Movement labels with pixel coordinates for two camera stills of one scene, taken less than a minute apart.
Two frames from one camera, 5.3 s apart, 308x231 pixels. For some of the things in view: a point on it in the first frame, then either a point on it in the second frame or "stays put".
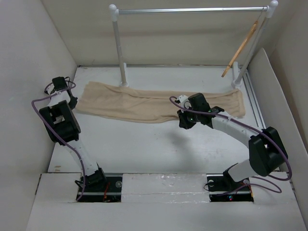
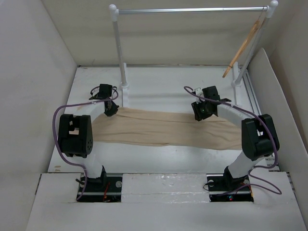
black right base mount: x=222 y=188 stays put
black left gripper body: x=73 y=102 → x=113 y=109
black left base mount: x=109 y=191 stays put
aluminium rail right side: x=248 y=84 stays put
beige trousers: x=107 y=102 → x=146 y=126
